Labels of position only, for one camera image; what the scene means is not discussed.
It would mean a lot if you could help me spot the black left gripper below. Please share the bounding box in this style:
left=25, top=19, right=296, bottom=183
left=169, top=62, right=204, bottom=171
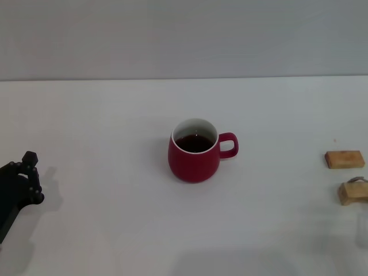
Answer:
left=0, top=151, right=45, bottom=245

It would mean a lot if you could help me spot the red ceramic cup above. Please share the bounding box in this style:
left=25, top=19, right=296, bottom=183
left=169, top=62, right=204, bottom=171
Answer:
left=167, top=117, right=239, bottom=184

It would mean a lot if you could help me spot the dark coffee liquid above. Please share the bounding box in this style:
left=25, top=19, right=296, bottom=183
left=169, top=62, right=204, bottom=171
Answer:
left=175, top=133, right=215, bottom=153

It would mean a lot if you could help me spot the small wooden block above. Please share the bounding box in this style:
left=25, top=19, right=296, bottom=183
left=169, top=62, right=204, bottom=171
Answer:
left=338, top=181, right=368, bottom=206
left=324, top=151, right=365, bottom=170

